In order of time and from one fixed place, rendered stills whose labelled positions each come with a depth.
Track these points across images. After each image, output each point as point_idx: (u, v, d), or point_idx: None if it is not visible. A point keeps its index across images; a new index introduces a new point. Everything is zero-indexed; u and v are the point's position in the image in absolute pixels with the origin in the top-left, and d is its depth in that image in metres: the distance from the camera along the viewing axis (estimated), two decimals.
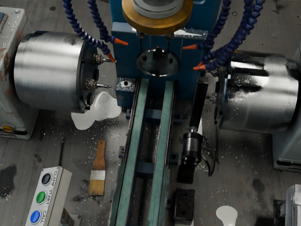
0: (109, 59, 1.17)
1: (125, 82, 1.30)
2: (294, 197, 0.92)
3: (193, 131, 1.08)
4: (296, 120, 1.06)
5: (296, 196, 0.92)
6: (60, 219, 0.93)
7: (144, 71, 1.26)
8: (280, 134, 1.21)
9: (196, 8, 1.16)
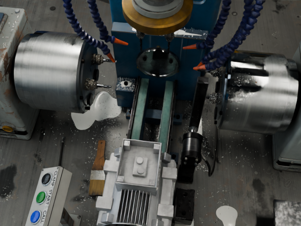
0: (109, 59, 1.17)
1: (125, 82, 1.30)
2: (104, 164, 0.97)
3: (193, 131, 1.08)
4: (296, 120, 1.06)
5: (105, 163, 0.97)
6: (60, 219, 0.93)
7: (144, 71, 1.26)
8: (280, 134, 1.21)
9: (196, 8, 1.16)
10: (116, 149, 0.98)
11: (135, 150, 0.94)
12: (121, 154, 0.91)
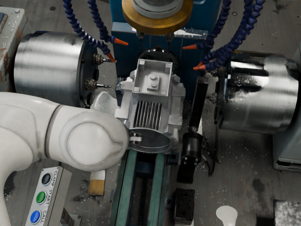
0: (109, 59, 1.17)
1: None
2: (121, 84, 1.10)
3: (193, 131, 1.08)
4: (296, 120, 1.06)
5: (122, 83, 1.10)
6: (60, 219, 0.93)
7: None
8: (280, 134, 1.21)
9: (196, 8, 1.16)
10: (131, 72, 1.12)
11: (149, 70, 1.08)
12: (137, 71, 1.04)
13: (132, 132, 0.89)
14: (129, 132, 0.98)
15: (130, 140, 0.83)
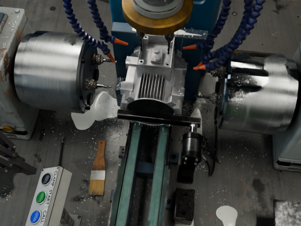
0: (109, 59, 1.17)
1: None
2: None
3: (194, 128, 1.08)
4: (296, 120, 1.06)
5: (127, 58, 1.15)
6: (60, 219, 0.93)
7: None
8: (280, 134, 1.21)
9: (196, 8, 1.16)
10: (135, 48, 1.17)
11: (152, 45, 1.13)
12: None
13: None
14: (19, 172, 0.88)
15: None
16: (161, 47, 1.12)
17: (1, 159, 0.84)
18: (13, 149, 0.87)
